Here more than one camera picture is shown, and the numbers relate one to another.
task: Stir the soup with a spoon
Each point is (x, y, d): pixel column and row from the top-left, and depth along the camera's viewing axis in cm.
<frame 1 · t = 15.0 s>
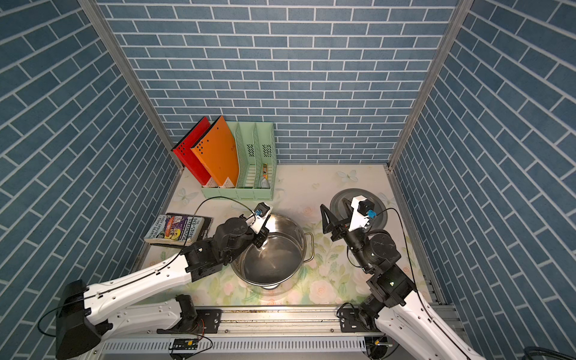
left hand: (273, 217, 73), fingers closed
right hand: (334, 205, 64), fingers open
steel pot lid: (376, 196, 111), on the table
stainless steel pot: (287, 248, 90), point 2 cm above the table
red folder: (183, 148, 88), point 29 cm above the table
orange folder: (223, 155, 105), point 17 cm above the table
colourful paperback book: (173, 229, 93), point 4 cm above the table
small booklet in rack: (265, 183, 114), on the table

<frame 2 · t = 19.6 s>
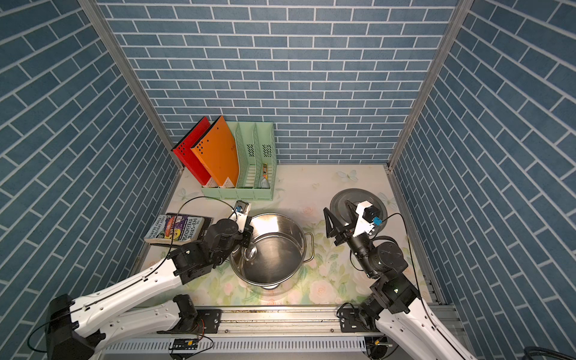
left hand: (256, 220, 75), fingers closed
right hand: (337, 208, 63), fingers open
the named things where they were.

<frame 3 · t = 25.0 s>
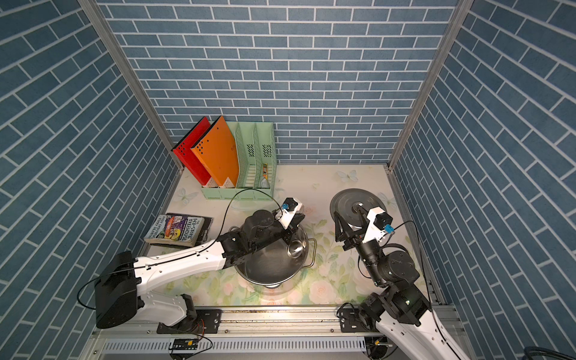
left hand: (308, 218, 72), fingers closed
right hand: (348, 212, 61), fingers open
steel ladle spoon: (295, 248, 86), point 6 cm above the table
the other named things where they were.

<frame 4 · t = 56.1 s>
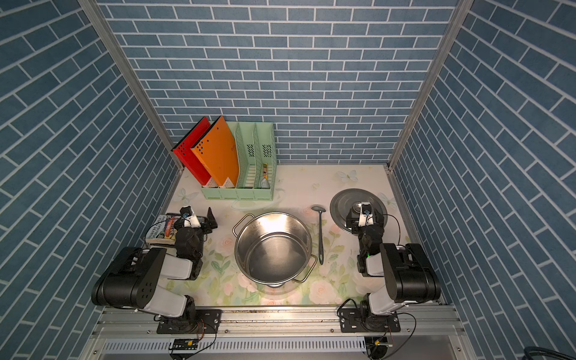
left hand: (203, 209, 88), fingers open
right hand: (365, 210, 90), fingers open
steel ladle spoon: (320, 209, 101), point 4 cm above the table
the other named things where they were.

